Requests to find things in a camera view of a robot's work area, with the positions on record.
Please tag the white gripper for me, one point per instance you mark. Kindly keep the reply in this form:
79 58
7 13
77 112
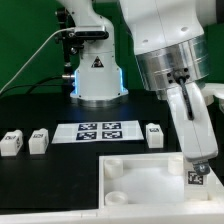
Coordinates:
193 125

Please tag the white square tabletop part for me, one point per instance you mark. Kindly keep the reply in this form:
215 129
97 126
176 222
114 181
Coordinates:
143 179

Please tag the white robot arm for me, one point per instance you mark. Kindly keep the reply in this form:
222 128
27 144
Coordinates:
171 53

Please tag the white sheet with markers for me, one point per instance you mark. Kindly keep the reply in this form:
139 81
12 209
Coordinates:
97 131

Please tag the black camera stand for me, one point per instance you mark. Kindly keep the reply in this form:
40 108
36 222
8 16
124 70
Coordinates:
70 46

